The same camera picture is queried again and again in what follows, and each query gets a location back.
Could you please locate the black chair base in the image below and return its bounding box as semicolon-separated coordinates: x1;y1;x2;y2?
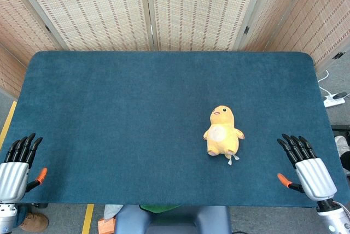
330;124;350;139

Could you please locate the yellow floor tape strip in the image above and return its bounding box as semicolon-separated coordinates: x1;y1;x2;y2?
0;100;18;150
81;203;95;234

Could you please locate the brown boot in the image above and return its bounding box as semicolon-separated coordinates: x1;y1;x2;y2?
19;212;50;232

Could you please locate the blue felt table cover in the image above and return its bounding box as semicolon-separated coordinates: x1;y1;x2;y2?
5;50;349;208

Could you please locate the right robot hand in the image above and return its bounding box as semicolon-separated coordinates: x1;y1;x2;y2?
277;133;337;201

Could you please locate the orange block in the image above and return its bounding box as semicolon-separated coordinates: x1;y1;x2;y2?
97;217;115;234

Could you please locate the white power strip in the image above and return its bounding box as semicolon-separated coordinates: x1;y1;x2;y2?
323;93;346;108

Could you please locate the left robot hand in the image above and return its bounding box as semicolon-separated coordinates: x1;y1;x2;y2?
0;132;48;203

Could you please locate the green cloth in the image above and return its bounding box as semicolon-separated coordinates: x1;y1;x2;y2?
139;204;181;214

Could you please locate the woven folding screen panel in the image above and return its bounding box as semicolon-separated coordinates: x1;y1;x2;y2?
8;0;154;51
144;0;270;51
240;0;310;52
273;0;350;67
0;44;28;100
0;0;65;67

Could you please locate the grey sneaker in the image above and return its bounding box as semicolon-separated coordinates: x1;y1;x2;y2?
335;135;350;176

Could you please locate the yellow plush toy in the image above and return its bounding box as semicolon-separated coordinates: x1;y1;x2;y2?
202;104;246;167

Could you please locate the white power cable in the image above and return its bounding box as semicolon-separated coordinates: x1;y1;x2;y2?
317;69;333;98

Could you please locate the grey cloth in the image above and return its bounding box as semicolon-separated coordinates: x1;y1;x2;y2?
103;204;124;223

